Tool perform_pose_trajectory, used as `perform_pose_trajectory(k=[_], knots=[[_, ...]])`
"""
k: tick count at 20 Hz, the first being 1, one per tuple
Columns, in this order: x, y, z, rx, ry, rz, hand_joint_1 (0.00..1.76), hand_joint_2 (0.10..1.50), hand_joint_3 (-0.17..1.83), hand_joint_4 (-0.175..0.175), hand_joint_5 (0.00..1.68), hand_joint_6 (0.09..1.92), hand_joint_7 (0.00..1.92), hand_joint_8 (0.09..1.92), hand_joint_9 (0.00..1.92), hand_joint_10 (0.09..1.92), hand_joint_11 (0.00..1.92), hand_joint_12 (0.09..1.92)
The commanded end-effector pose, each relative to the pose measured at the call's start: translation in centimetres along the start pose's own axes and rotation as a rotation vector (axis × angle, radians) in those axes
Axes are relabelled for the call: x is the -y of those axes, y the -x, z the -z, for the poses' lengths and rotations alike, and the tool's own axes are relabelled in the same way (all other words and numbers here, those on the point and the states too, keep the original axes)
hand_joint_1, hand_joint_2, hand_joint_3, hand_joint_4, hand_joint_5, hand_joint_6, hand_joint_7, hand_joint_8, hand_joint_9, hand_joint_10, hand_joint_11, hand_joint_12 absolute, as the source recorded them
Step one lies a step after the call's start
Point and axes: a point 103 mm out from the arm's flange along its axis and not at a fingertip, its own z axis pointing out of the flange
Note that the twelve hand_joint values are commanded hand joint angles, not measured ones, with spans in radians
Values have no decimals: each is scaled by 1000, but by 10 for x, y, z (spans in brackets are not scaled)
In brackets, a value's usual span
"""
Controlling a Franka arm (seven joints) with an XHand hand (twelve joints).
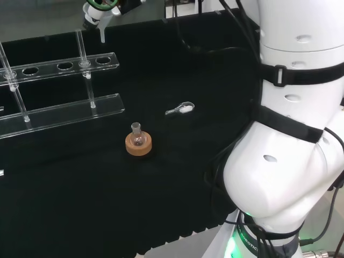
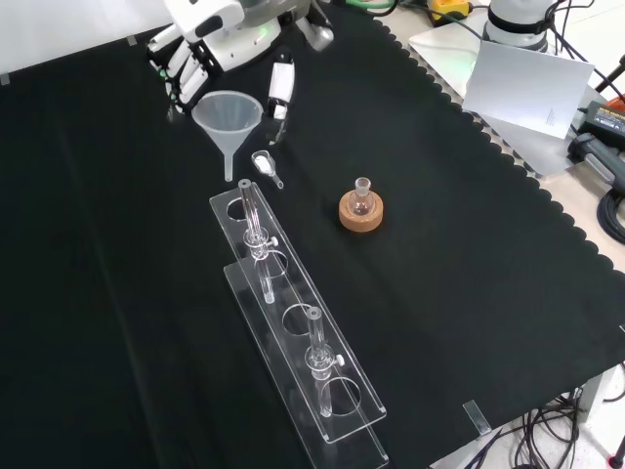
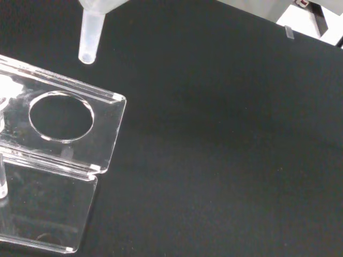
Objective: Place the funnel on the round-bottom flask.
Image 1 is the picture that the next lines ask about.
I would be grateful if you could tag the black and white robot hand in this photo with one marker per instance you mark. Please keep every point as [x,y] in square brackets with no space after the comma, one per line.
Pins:
[94,14]

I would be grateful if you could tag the translucent plastic funnel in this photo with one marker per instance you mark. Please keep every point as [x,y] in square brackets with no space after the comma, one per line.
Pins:
[103,34]

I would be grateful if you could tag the clear acrylic funnel stand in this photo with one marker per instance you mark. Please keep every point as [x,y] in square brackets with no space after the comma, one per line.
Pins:
[67,113]

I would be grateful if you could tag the glass weighing funnel with powder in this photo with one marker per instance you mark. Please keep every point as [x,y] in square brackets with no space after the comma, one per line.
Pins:
[185,108]

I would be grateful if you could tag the small glass round-bottom flask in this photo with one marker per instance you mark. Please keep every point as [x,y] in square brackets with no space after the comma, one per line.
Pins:
[138,138]

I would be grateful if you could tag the black bench cloth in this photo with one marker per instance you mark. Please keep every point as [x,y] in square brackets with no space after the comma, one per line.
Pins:
[166,172]

